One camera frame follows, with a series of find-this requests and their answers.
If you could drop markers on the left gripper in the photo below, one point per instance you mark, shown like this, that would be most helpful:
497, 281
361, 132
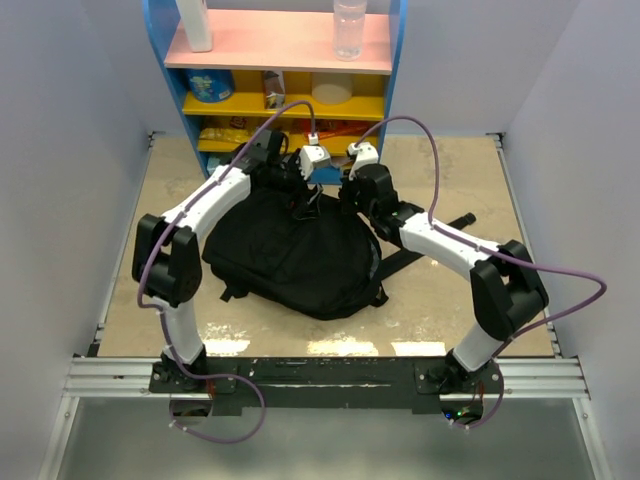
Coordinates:
301, 185

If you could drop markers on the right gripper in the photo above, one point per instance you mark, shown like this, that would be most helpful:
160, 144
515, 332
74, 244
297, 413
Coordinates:
345, 195

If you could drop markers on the black backpack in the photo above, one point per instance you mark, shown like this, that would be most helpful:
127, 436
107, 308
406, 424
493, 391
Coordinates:
327, 265

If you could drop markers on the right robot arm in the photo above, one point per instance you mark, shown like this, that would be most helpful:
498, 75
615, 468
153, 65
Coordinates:
506, 293

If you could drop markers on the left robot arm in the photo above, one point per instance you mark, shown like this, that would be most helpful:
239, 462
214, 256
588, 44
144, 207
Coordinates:
167, 264

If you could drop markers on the teal tissue pack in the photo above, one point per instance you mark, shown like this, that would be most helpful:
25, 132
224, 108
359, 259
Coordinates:
216, 159

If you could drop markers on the yellow chips bag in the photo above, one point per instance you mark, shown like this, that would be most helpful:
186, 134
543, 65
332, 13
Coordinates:
230, 129

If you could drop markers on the orange snack box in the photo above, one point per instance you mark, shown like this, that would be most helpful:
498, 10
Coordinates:
326, 128

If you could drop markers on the small carton box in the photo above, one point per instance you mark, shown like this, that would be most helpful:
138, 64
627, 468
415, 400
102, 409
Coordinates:
274, 89

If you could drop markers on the white round container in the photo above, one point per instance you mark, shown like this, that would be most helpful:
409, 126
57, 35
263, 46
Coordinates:
331, 88

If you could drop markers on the blue shelf unit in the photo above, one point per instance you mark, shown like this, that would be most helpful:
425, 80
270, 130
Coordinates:
260, 52

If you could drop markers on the blue round can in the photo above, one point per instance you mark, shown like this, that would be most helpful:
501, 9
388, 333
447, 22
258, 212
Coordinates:
211, 85

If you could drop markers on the clear plastic bottle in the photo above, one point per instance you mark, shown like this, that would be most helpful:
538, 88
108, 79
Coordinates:
348, 29

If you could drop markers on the white bottle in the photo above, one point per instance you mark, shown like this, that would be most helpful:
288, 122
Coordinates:
195, 21

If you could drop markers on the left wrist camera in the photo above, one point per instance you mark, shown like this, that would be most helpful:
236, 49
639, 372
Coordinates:
313, 156

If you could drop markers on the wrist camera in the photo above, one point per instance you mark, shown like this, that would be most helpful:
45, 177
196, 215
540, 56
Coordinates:
313, 156
362, 154

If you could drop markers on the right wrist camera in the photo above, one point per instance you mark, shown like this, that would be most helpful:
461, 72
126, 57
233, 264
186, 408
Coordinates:
362, 154

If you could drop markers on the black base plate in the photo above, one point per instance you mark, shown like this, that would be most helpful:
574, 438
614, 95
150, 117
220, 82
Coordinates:
417, 384

